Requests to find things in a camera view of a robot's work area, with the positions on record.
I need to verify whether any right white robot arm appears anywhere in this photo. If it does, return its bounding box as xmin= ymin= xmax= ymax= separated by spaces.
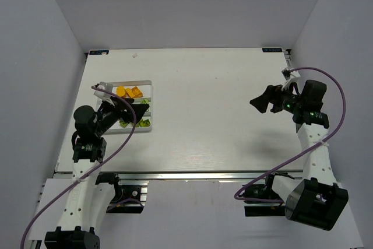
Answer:
xmin=241 ymin=80 xmax=349 ymax=231

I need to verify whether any orange curved lego brick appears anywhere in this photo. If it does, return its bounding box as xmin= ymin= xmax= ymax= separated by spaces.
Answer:
xmin=116 ymin=86 xmax=126 ymax=97

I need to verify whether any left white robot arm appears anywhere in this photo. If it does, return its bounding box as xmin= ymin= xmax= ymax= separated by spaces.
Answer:
xmin=44 ymin=97 xmax=149 ymax=248

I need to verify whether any left blue label sticker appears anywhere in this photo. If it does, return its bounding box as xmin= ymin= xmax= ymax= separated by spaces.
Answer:
xmin=89 ymin=50 xmax=109 ymax=55

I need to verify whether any white compartment tray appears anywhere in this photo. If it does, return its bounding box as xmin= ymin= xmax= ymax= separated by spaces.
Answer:
xmin=96 ymin=80 xmax=153 ymax=135

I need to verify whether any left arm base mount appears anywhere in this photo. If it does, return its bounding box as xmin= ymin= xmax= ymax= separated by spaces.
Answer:
xmin=107 ymin=180 xmax=149 ymax=214

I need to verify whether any long orange lego brick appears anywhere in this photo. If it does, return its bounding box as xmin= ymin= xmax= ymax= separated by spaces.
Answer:
xmin=125 ymin=88 xmax=135 ymax=98

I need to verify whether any small dark green lego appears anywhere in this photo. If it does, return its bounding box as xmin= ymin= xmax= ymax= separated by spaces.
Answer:
xmin=118 ymin=121 xmax=129 ymax=128

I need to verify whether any right blue label sticker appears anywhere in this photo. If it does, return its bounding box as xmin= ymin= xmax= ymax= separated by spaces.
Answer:
xmin=262 ymin=47 xmax=283 ymax=53

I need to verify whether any blue label sticker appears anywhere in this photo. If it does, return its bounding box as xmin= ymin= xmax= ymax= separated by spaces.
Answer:
xmin=89 ymin=50 xmax=109 ymax=55
xmin=262 ymin=47 xmax=283 ymax=53

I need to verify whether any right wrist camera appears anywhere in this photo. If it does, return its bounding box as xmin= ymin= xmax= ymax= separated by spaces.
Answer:
xmin=281 ymin=67 xmax=300 ymax=91

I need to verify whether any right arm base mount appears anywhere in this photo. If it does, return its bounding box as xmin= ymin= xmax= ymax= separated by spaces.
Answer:
xmin=238 ymin=174 xmax=285 ymax=218

